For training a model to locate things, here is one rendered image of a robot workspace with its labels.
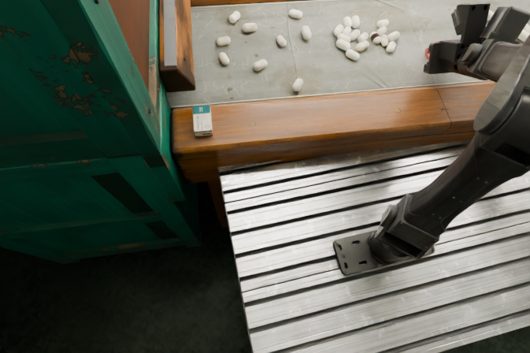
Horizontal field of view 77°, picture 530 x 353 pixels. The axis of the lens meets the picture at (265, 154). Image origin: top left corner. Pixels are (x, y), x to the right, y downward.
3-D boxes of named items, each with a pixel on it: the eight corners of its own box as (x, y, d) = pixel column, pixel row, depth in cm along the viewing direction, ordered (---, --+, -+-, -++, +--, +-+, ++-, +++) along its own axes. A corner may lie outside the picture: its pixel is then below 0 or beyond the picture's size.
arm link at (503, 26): (483, 5, 65) (507, -8, 53) (528, 23, 63) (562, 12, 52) (449, 63, 68) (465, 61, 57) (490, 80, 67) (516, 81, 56)
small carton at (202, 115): (212, 135, 67) (211, 130, 65) (195, 136, 66) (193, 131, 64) (210, 109, 69) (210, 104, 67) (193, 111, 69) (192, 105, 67)
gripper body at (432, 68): (427, 42, 72) (449, 46, 65) (471, 39, 73) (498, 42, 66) (423, 72, 74) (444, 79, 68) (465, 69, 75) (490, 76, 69)
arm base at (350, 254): (341, 232, 61) (354, 272, 58) (439, 209, 64) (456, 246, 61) (331, 240, 68) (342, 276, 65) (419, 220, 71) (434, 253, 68)
